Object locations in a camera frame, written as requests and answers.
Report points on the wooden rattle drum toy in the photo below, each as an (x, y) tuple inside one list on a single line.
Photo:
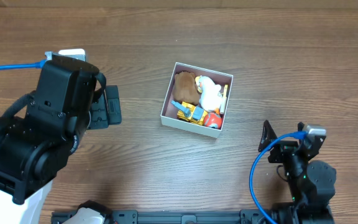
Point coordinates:
[(224, 100)]

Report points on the red toy ball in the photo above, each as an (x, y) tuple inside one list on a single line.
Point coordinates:
[(213, 120)]

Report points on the white plush duck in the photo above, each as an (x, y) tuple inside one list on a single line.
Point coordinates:
[(211, 97)]

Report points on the white square cardboard box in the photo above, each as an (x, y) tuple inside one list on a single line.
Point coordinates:
[(169, 112)]

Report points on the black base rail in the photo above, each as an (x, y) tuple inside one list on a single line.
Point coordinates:
[(133, 216)]

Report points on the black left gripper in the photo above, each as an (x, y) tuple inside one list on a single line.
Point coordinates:
[(111, 104)]

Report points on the yellow toy truck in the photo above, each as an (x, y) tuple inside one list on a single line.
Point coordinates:
[(189, 113)]

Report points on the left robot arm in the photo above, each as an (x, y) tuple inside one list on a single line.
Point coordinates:
[(42, 129)]

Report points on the brown plush toy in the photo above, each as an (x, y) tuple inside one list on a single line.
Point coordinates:
[(185, 89)]

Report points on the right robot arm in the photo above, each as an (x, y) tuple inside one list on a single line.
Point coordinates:
[(311, 182)]

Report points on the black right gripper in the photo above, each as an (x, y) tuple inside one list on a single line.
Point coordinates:
[(284, 149)]

